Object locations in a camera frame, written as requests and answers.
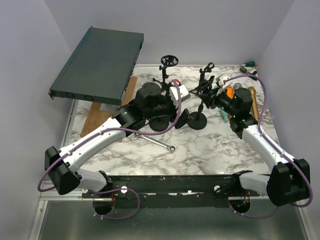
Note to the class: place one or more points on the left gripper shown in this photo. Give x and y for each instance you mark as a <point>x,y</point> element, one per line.
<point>173,110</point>

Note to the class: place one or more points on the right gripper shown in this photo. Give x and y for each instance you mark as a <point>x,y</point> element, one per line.
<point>213,100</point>

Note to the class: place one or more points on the black round-base clip stand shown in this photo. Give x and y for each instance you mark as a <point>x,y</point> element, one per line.
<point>199,121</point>

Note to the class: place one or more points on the orange toy microphone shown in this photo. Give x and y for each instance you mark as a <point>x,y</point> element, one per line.
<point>230,91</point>

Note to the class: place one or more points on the black round-base shock-mount stand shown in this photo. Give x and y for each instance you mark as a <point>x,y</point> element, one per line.
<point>159,124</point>

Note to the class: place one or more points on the mint green toy microphone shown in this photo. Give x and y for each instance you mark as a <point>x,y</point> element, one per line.
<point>224,115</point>

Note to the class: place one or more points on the black tripod clip stand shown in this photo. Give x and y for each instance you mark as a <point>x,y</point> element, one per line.
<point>202,81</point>

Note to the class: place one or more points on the black microphone silver grille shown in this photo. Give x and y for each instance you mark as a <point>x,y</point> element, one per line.
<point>237,86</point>

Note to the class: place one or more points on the gold microphone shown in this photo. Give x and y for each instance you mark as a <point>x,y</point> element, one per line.
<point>254,106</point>

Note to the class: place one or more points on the black tripod shock-mount stand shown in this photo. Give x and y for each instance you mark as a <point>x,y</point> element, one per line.
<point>167,61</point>

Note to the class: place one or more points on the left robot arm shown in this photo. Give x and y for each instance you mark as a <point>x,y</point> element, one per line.
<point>64,166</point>

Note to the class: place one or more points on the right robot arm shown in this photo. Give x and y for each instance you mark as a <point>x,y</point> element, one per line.
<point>289,180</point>

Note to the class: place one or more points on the silver ratchet wrench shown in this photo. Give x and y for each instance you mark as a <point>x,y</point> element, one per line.
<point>170,148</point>

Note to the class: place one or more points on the wooden board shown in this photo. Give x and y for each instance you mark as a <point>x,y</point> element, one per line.
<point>96,117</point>

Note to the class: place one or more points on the green-handled screwdriver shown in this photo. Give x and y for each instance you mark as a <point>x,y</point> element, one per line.
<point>249,64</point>

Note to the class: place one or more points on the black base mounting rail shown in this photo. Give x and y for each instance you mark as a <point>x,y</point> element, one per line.
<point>170,191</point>

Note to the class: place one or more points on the dark rack-mount equipment case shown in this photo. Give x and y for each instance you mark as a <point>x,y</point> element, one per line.
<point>100,67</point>

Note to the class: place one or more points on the aluminium frame rail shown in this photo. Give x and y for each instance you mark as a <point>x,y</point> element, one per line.
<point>44,199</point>

